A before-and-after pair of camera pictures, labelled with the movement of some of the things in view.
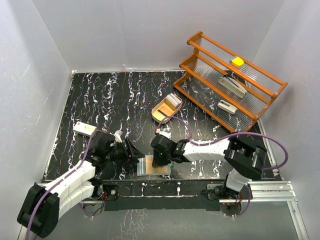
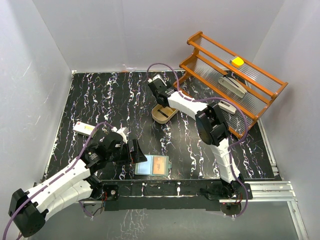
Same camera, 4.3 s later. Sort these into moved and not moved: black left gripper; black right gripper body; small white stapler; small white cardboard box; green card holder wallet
Moved: black right gripper body
Not moved: small white cardboard box; small white stapler; green card holder wallet; black left gripper
